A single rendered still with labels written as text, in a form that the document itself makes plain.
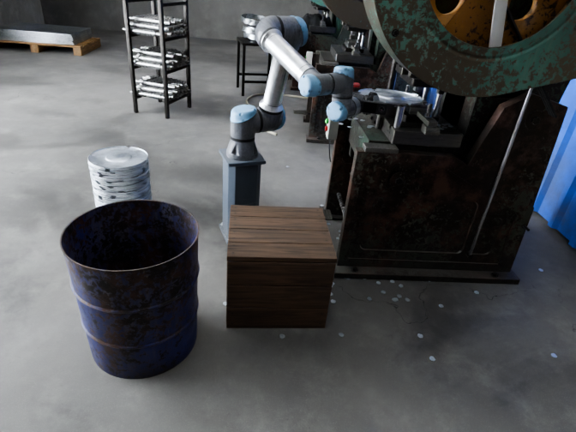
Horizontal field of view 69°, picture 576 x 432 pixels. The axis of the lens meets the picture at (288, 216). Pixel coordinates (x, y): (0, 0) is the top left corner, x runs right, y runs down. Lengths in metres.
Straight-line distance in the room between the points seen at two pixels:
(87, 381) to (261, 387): 0.58
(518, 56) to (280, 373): 1.34
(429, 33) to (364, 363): 1.16
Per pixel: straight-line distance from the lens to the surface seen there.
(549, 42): 1.70
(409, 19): 1.49
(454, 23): 1.62
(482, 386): 1.80
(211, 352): 1.67
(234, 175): 2.02
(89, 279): 1.35
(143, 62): 4.05
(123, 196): 2.31
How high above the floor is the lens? 1.25
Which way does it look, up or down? 30 degrees down
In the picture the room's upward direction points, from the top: 5 degrees clockwise
